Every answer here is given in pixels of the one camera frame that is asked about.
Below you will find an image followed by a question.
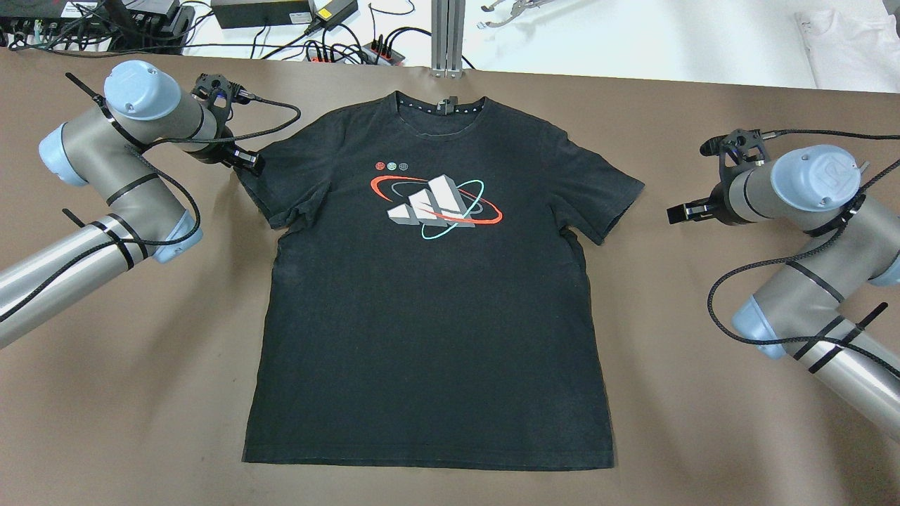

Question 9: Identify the aluminium frame post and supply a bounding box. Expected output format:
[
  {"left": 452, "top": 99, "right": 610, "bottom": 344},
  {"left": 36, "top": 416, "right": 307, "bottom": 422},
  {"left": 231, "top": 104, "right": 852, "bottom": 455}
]
[{"left": 430, "top": 1, "right": 465, "bottom": 78}]

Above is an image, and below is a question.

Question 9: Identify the black power adapter brick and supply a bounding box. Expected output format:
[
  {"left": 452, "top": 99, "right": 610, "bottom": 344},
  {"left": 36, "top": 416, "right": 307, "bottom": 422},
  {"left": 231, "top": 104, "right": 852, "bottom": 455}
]
[{"left": 303, "top": 0, "right": 358, "bottom": 35}]

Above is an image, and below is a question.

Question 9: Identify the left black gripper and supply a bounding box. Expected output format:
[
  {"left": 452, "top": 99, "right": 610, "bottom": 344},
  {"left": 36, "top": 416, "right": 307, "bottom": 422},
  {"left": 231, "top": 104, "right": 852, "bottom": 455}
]
[{"left": 189, "top": 73, "right": 266, "bottom": 176}]

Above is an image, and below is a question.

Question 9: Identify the grey orange usb hub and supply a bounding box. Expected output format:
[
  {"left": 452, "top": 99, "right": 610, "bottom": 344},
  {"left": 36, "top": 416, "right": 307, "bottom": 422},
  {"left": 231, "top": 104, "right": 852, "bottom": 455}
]
[
  {"left": 362, "top": 39, "right": 407, "bottom": 66},
  {"left": 302, "top": 41, "right": 356, "bottom": 64}
]

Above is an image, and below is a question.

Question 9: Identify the white folded cloth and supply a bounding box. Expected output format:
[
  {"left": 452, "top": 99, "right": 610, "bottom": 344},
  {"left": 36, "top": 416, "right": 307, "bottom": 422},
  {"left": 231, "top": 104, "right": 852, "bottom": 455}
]
[{"left": 795, "top": 9, "right": 899, "bottom": 93}]

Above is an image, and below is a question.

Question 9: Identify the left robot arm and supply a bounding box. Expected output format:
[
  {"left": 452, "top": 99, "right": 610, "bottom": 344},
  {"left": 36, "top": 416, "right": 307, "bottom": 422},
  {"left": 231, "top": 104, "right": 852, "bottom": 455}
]
[{"left": 2, "top": 60, "right": 260, "bottom": 346}]

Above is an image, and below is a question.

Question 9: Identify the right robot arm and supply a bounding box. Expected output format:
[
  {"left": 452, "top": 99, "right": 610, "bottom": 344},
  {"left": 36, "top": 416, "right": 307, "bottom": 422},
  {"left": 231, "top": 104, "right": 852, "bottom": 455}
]
[{"left": 667, "top": 129, "right": 899, "bottom": 440}]

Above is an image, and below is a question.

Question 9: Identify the black mini PC box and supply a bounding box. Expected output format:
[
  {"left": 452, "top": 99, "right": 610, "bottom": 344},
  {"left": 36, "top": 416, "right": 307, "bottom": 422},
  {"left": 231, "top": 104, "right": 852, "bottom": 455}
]
[{"left": 210, "top": 1, "right": 313, "bottom": 29}]

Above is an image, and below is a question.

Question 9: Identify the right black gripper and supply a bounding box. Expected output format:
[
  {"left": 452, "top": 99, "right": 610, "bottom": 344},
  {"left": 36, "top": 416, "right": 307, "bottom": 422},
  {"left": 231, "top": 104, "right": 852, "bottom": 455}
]
[{"left": 667, "top": 129, "right": 767, "bottom": 226}]

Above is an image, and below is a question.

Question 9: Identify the black graphic t-shirt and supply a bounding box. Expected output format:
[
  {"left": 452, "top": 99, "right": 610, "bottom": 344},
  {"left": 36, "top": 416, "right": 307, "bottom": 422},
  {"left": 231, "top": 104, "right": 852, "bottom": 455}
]
[{"left": 238, "top": 91, "right": 644, "bottom": 471}]

